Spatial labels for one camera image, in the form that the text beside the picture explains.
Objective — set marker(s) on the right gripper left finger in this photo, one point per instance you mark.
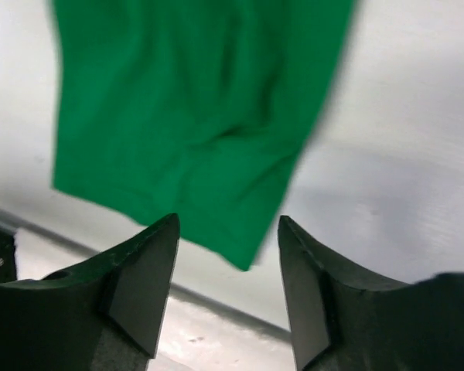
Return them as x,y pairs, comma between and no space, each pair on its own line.
104,313

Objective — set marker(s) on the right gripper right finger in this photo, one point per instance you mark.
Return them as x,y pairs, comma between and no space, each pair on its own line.
343,316

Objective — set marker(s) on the green t shirt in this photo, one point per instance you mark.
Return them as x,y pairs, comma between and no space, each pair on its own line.
199,108

